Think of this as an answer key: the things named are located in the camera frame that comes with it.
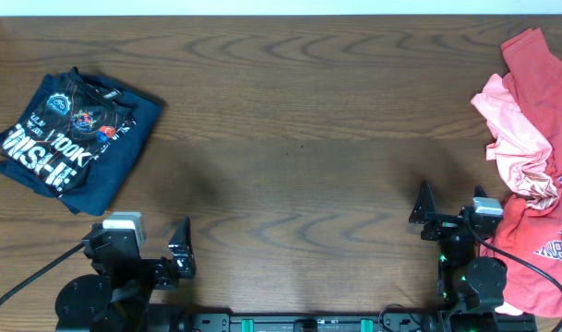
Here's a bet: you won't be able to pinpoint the black orange-patterned cycling jersey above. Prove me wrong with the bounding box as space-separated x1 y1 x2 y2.
0 67 136 196

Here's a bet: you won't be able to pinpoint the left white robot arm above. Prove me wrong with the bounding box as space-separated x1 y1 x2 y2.
55 212 197 331

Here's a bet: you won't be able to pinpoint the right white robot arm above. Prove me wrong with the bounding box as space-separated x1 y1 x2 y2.
409 181 508 331

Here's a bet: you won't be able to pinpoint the light pink garment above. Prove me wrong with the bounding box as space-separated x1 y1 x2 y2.
471 74 559 209

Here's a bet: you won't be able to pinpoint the folded navy blue shorts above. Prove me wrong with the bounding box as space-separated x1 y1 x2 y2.
0 73 164 216

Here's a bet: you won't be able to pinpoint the red printed t-shirt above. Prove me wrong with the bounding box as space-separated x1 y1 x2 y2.
471 29 562 317

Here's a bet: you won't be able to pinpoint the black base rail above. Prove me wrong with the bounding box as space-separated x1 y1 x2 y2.
146 303 538 332

